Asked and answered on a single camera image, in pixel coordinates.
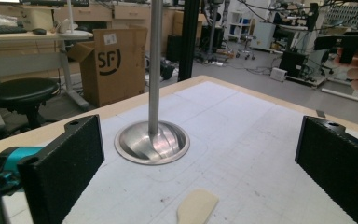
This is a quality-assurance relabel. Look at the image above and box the rolling chair base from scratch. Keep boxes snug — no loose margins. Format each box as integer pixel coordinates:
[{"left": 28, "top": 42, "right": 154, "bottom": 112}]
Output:
[{"left": 235, "top": 33, "right": 256, "bottom": 61}]

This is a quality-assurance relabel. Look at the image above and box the metal stand with round base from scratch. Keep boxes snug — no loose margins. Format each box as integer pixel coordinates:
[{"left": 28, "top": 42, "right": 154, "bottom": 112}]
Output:
[{"left": 114, "top": 0, "right": 191, "bottom": 166}]

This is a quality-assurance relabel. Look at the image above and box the black computer tower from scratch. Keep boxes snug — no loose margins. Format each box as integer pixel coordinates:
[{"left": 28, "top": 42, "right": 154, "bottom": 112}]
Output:
[{"left": 279, "top": 50, "right": 308, "bottom": 79}]

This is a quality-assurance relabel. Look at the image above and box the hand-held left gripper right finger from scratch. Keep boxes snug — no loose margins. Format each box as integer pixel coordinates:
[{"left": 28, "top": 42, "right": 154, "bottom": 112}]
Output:
[{"left": 294, "top": 115, "right": 358, "bottom": 224}]

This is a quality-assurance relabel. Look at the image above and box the black round stool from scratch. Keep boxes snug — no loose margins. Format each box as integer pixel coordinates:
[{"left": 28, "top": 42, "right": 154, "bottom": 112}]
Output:
[{"left": 0, "top": 77, "right": 61, "bottom": 133}]

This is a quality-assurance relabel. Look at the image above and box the white grid mat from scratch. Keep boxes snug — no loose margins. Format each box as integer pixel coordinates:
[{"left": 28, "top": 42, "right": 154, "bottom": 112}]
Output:
[{"left": 0, "top": 80, "right": 358, "bottom": 224}]

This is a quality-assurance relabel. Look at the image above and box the beige flat piece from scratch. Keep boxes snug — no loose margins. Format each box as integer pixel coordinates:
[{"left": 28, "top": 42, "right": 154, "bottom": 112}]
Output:
[{"left": 175, "top": 188, "right": 220, "bottom": 224}]

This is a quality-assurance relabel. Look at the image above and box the white shelf unit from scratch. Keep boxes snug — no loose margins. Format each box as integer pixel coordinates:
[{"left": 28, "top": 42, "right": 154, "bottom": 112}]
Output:
[{"left": 227, "top": 10, "right": 254, "bottom": 43}]

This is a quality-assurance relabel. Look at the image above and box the clear plastic bag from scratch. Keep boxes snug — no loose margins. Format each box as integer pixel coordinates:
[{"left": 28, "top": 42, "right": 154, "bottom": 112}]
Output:
[{"left": 0, "top": 13, "right": 20, "bottom": 28}]

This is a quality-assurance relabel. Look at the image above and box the small white box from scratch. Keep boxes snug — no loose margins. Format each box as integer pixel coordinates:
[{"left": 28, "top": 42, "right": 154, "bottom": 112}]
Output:
[{"left": 269, "top": 66, "right": 289, "bottom": 83}]

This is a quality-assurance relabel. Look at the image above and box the brown cardboard box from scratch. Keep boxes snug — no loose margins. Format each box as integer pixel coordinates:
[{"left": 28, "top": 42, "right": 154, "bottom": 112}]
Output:
[{"left": 67, "top": 26, "right": 149, "bottom": 108}]

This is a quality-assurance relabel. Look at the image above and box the beige desktop box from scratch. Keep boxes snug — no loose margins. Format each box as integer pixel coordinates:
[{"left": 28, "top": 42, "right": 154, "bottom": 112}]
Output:
[{"left": 21, "top": 5, "right": 56, "bottom": 32}]

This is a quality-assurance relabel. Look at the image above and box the white desk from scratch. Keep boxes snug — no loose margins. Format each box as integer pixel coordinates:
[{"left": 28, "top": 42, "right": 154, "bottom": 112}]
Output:
[{"left": 0, "top": 30, "right": 95, "bottom": 110}]

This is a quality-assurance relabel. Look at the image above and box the black upright post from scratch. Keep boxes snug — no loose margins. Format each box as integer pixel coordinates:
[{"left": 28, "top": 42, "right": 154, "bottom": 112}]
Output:
[{"left": 177, "top": 0, "right": 201, "bottom": 83}]

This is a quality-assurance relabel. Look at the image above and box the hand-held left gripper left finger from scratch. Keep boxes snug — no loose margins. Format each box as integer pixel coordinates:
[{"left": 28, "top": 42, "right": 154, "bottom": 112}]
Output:
[{"left": 16, "top": 114, "right": 105, "bottom": 224}]

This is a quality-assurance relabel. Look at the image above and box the black keyboard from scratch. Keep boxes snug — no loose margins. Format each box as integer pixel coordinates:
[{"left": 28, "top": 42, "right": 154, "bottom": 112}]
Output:
[{"left": 0, "top": 25, "right": 29, "bottom": 35}]

